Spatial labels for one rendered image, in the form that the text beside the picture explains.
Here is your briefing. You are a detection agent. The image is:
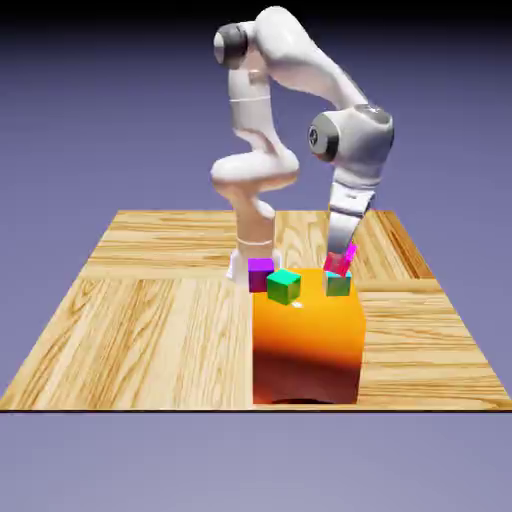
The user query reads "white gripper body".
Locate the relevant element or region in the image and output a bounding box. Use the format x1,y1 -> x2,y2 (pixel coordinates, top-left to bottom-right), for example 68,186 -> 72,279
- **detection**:
327,206 -> 364,256

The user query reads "small teal cube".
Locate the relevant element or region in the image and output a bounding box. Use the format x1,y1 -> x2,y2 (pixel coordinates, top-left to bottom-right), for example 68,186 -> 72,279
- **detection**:
324,270 -> 354,298

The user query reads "small green cube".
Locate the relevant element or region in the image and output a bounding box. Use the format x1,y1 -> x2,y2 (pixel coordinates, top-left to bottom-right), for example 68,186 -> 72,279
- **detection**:
266,268 -> 302,306

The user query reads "small purple cube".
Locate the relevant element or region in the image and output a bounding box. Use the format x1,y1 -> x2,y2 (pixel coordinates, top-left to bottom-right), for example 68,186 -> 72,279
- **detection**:
247,257 -> 276,294

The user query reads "large orange box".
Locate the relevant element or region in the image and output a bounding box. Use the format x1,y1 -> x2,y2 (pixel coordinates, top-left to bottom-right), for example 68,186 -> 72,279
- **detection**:
251,267 -> 368,406

